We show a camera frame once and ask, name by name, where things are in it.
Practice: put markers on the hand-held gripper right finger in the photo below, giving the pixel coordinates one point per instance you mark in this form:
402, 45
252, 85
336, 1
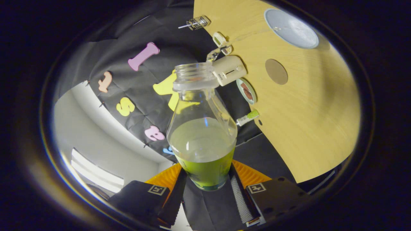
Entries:
253, 205

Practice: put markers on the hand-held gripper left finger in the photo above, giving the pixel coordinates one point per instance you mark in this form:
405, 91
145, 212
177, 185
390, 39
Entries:
175, 199

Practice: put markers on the clear juice bottle green label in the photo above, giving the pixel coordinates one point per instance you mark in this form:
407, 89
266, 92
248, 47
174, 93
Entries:
205, 170

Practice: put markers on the round brown coaster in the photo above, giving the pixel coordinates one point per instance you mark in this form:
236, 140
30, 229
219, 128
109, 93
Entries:
276, 71

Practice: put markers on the white cup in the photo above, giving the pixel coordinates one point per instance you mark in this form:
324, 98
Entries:
292, 29

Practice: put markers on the white and green tube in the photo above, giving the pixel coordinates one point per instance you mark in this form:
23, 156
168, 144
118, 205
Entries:
247, 118

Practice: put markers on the wooden table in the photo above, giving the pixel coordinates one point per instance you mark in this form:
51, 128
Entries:
305, 122

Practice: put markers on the pale green plate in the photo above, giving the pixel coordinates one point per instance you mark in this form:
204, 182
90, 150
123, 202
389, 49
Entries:
249, 96

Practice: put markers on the brown meat piece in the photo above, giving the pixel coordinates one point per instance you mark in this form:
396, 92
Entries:
245, 86
249, 95

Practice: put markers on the white toaster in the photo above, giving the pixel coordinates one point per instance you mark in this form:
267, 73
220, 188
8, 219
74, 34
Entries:
229, 70

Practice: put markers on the white divided dish of beans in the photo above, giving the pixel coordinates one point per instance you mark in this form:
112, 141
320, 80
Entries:
221, 41

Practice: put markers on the white straw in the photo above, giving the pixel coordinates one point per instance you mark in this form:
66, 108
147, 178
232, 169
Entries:
183, 26

